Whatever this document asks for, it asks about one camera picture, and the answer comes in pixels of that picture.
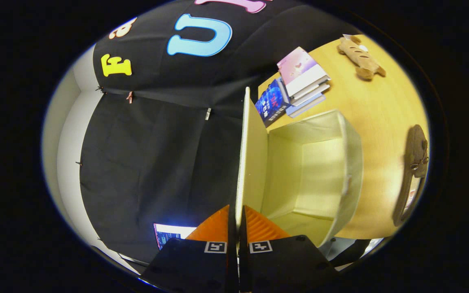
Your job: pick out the pink cover book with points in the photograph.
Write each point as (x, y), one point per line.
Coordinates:
(295, 65)

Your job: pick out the lit computer screen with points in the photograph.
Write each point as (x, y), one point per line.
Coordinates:
(173, 232)

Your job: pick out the brown fuzzy slipper shoe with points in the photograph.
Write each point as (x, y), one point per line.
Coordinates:
(415, 146)

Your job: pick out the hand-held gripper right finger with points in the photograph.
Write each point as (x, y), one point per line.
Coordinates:
(287, 264)

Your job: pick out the small metal clip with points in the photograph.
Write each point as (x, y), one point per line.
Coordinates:
(208, 114)

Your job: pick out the light blue book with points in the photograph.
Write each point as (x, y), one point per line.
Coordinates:
(305, 109)

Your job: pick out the dark blue book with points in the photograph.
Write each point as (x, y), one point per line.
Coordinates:
(271, 103)

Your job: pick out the brown plush toy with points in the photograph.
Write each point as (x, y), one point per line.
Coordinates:
(360, 59)

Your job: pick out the grey book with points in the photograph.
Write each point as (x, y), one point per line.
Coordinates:
(316, 95)

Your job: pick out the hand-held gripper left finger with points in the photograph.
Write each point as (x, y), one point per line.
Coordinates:
(185, 264)

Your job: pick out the orange clip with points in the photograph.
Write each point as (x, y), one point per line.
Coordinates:
(130, 97)

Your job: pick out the black backdrop cloth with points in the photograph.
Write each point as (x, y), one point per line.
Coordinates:
(157, 162)

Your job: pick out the green fabric storage box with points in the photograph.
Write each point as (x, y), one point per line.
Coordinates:
(320, 171)

